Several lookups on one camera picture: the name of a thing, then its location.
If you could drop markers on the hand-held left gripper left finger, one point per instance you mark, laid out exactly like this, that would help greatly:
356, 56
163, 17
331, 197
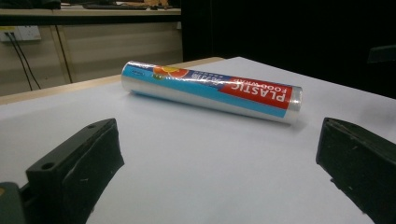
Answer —
77, 165

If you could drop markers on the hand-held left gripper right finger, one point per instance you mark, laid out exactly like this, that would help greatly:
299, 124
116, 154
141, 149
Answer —
358, 161

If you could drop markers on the plastic food wrap roll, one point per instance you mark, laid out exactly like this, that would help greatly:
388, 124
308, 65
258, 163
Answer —
211, 90

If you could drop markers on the white wall power socket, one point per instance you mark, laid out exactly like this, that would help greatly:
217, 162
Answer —
21, 33

